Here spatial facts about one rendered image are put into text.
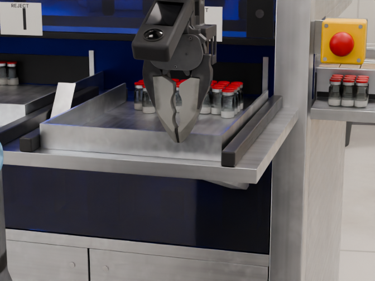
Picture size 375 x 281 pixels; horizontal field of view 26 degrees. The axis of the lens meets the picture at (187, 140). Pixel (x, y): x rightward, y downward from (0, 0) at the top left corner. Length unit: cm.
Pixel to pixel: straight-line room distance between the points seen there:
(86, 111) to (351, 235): 220
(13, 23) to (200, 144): 60
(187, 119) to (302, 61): 40
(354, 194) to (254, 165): 284
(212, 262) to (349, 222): 201
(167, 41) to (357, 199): 291
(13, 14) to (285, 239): 65
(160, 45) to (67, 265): 78
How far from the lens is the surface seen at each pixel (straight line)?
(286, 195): 147
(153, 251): 156
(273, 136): 121
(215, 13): 142
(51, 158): 112
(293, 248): 150
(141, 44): 96
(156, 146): 109
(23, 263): 168
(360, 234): 338
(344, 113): 142
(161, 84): 105
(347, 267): 305
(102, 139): 111
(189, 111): 105
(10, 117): 130
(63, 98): 131
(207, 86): 104
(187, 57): 103
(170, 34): 97
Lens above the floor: 117
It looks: 14 degrees down
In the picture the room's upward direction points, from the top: straight up
